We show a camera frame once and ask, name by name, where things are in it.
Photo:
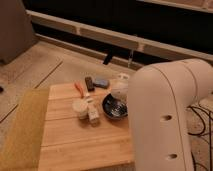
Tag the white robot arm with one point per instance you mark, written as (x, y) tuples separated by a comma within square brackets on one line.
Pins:
[(157, 97)]

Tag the white cup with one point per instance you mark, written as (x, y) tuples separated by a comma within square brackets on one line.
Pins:
[(80, 106)]

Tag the small white bottle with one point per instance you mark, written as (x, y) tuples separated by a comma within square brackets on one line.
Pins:
[(92, 111)]

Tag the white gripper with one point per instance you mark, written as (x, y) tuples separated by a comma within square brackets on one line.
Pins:
[(120, 87)]

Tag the yellow-green mat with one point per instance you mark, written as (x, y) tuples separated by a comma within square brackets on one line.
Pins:
[(21, 149)]

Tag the black table leg bracket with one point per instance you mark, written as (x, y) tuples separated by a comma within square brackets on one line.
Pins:
[(108, 58)]

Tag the dark ceramic bowl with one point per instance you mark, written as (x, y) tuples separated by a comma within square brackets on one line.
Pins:
[(114, 109)]

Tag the grey cabinet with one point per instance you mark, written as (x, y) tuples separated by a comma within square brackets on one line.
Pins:
[(16, 32)]

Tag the blue sponge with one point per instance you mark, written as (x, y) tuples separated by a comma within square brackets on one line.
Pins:
[(102, 83)]

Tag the dark brown block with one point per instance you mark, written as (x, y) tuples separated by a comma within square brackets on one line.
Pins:
[(89, 84)]

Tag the wooden slat table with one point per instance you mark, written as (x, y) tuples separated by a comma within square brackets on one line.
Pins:
[(71, 144)]

